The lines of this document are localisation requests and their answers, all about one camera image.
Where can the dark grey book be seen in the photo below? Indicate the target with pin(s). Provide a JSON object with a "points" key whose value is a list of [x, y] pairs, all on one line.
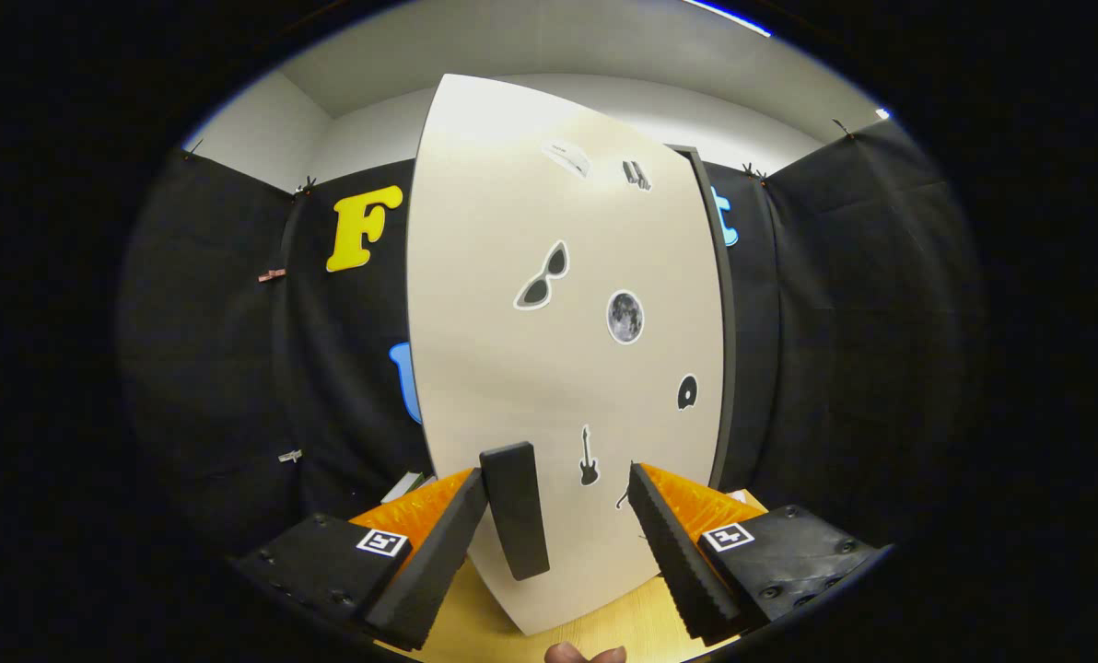
{"points": [[426, 482]]}

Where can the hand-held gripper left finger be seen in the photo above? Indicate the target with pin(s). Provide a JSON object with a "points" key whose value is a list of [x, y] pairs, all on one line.
{"points": [[438, 562]]}

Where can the grey cabinet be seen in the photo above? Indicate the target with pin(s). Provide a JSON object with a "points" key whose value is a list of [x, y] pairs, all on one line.
{"points": [[730, 368]]}

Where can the reddish brown clothes peg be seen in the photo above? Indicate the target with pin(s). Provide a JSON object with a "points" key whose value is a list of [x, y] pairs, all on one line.
{"points": [[272, 275]]}

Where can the beige cabinet door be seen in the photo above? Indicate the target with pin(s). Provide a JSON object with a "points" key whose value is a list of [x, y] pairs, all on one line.
{"points": [[512, 322]]}

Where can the black spring clamp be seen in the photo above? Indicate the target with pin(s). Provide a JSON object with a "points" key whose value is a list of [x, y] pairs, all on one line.
{"points": [[192, 148], [753, 172], [306, 186], [844, 127]]}

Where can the black backdrop cloth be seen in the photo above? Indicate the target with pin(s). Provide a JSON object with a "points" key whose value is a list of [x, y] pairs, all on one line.
{"points": [[835, 368]]}

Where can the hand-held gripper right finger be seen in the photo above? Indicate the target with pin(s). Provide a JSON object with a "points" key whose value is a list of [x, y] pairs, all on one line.
{"points": [[678, 562]]}

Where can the white clothes peg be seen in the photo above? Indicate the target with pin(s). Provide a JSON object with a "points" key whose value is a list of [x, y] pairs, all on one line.
{"points": [[290, 455]]}

